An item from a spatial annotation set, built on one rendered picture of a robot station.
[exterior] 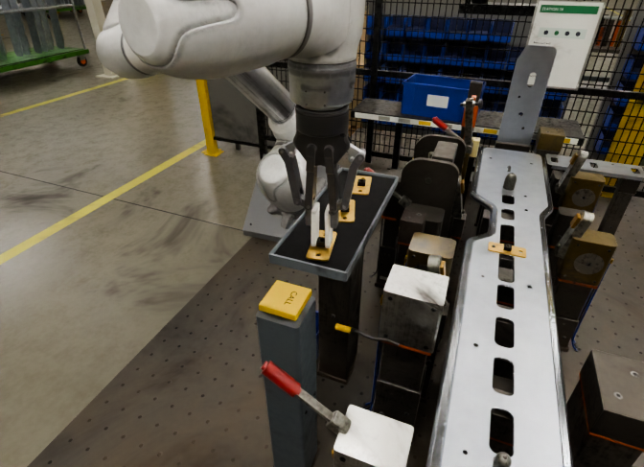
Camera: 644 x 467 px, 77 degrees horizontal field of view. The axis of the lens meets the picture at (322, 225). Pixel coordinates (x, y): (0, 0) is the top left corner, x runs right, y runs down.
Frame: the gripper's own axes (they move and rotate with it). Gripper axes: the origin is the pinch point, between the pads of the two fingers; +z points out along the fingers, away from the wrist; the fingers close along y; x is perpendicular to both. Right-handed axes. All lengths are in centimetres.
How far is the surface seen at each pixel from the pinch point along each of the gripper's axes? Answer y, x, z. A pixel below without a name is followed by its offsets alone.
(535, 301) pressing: 41.2, 12.7, 20.8
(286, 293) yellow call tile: -2.9, -12.2, 4.8
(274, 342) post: -3.8, -16.1, 11.2
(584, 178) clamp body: 64, 65, 16
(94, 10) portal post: -459, 542, 26
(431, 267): 19.4, 7.1, 11.2
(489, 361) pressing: 30.3, -4.7, 20.8
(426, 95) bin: 19, 117, 9
